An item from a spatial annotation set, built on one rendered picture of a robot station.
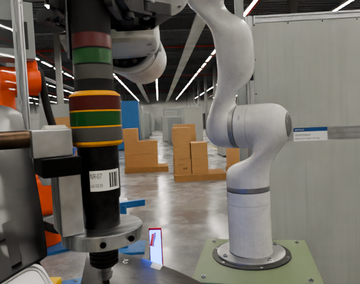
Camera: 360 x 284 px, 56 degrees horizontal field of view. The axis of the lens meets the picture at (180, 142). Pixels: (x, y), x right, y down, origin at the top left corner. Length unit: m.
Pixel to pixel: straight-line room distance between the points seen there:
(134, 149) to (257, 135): 8.70
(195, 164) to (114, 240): 7.62
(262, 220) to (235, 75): 0.39
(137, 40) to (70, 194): 0.17
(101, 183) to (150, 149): 9.24
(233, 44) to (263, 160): 0.31
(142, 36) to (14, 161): 0.18
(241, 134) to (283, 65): 1.29
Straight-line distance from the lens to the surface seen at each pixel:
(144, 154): 9.53
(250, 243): 0.97
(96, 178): 0.29
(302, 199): 2.24
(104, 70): 0.29
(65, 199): 0.29
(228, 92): 0.91
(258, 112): 0.91
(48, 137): 0.28
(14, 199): 0.34
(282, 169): 2.17
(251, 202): 0.94
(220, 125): 0.93
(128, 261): 0.57
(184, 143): 7.83
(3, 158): 0.38
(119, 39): 0.36
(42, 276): 0.30
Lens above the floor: 1.40
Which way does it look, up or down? 4 degrees down
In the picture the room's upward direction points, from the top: 2 degrees counter-clockwise
